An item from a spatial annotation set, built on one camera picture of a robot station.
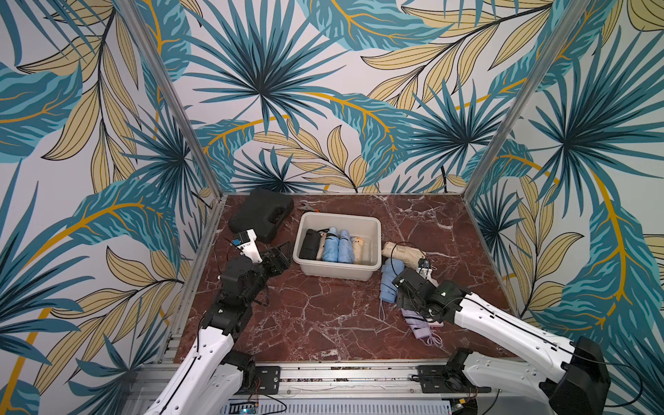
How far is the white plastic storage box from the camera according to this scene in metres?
0.87

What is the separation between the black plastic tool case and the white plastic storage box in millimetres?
155

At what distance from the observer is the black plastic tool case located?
40.3 inches
